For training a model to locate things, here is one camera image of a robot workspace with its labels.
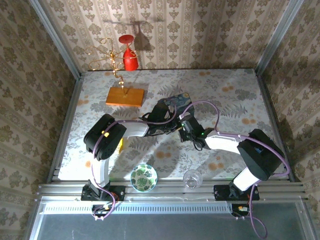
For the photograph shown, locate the starry night painted tin box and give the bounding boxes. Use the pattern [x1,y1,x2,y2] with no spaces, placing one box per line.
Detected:
[146,91,193,138]

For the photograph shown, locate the clear drinking glass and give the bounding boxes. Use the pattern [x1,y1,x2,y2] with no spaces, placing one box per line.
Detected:
[182,169,203,190]

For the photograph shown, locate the floral patterned tablecloth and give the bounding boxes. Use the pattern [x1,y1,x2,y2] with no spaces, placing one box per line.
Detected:
[57,69,288,180]

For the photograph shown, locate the green leaf pattern bowl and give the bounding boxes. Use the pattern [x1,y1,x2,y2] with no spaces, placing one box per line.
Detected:
[130,164,158,193]

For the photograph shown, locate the red wine glass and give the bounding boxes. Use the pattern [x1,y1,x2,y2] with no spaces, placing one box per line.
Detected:
[118,34,139,72]

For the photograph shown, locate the black controller board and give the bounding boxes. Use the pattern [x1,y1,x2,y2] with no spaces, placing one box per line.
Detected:
[91,203,114,218]
[231,203,252,218]

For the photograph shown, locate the grey metal panel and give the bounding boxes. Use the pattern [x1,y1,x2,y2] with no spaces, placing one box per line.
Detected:
[29,197,318,240]

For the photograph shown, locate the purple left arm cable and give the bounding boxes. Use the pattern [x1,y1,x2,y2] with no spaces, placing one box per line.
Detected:
[91,103,177,221]

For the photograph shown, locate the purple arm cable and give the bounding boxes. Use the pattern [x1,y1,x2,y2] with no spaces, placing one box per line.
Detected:
[91,103,177,221]
[182,100,291,240]

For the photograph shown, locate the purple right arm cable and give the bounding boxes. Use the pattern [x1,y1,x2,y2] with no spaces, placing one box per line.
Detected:
[182,100,291,240]

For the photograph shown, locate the gold wire stand wooden base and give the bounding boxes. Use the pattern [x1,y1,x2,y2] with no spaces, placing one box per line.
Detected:
[86,37,146,109]

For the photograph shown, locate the aluminium front frame rail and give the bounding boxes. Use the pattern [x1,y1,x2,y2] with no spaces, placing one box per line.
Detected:
[37,178,307,202]

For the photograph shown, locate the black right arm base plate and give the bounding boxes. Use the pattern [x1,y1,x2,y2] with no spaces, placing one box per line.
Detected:
[213,184,260,202]

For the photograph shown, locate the white slotted cable duct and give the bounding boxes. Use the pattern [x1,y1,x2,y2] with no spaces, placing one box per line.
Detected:
[41,201,235,215]

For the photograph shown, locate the aluminium side frame rail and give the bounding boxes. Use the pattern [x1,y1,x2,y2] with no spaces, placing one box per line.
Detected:
[254,68,301,182]
[47,72,85,183]

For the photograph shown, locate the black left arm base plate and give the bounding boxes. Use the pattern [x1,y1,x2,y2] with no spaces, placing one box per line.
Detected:
[80,184,126,202]

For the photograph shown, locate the aluminium corner post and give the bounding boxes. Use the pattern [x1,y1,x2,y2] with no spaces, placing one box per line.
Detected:
[256,0,305,73]
[29,0,81,80]

